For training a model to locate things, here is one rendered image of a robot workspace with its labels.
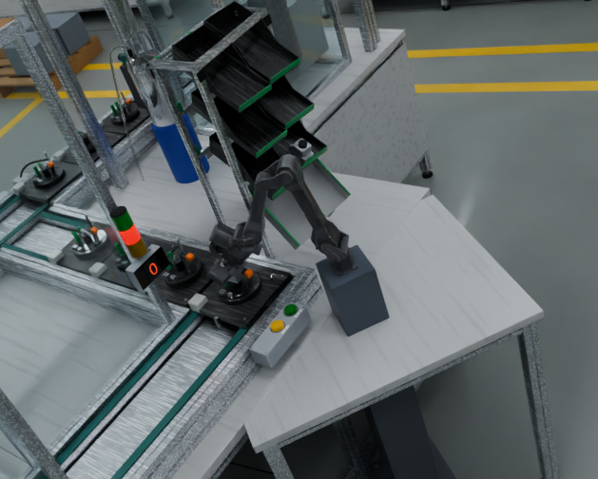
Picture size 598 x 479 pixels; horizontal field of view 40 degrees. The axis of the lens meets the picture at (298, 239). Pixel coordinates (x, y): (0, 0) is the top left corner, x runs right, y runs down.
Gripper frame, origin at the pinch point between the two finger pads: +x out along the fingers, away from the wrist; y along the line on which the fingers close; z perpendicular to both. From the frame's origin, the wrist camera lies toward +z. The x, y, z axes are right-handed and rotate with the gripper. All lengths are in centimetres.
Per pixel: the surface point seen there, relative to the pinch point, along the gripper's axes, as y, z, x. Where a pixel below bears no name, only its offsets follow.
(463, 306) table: -25, -60, -31
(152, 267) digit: 18.8, 15.9, -2.8
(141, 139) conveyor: -68, 69, 96
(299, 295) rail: -6.5, -22.4, -3.7
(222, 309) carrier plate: 9.3, -7.8, 7.0
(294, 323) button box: 5.2, -26.2, -9.8
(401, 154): -159, -25, 90
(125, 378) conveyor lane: 42.8, 0.1, 16.4
